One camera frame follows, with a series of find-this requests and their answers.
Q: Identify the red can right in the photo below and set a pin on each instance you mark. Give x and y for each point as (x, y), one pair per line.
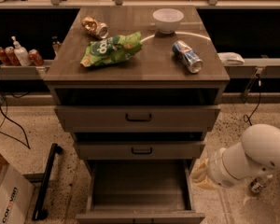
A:
(36, 57)

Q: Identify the blue soda can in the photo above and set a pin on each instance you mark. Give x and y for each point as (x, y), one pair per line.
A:
(187, 56)

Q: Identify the grey bottom drawer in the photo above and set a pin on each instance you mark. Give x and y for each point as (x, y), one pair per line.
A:
(140, 192)

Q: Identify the white cardboard box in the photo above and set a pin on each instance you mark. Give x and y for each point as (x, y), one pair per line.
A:
(15, 194)

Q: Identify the plastic bottle on floor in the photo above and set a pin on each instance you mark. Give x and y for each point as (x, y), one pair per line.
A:
(260, 183)

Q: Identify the grey middle drawer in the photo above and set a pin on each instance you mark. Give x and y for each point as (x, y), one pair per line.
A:
(141, 150)

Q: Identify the gold crushed can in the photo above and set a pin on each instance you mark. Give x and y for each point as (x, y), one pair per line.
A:
(95, 28)

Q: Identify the red can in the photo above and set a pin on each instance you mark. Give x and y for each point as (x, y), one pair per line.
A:
(10, 52)
(36, 57)
(4, 58)

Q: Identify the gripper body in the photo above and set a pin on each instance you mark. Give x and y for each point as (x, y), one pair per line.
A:
(216, 171)

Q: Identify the red can far left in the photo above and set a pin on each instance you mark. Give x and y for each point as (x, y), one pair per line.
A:
(4, 58)

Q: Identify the white pump bottle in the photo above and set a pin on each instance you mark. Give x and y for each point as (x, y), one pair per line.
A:
(21, 52)

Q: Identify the black metal bar stand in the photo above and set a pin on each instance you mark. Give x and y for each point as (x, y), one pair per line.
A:
(39, 212)

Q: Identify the white bowl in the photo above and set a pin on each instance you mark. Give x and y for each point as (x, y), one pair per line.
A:
(167, 20)

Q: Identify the grey wooden drawer cabinet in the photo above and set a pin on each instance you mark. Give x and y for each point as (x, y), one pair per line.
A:
(153, 76)

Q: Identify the grey top drawer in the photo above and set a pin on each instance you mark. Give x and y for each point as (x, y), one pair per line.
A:
(137, 119)

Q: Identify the small dark glass bottle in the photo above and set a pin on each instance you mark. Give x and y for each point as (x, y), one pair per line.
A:
(56, 44)

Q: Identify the grey drawer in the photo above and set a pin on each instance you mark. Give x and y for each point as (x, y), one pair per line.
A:
(140, 192)
(141, 150)
(137, 119)

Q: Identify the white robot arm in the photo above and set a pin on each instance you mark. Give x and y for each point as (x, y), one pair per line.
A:
(257, 154)

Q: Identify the green chip bag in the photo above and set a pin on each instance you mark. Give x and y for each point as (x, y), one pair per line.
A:
(115, 49)

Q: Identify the grey metal shelf rail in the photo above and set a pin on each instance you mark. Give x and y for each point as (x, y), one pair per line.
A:
(24, 72)

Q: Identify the white folded cloth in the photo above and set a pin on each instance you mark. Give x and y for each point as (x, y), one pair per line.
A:
(230, 58)

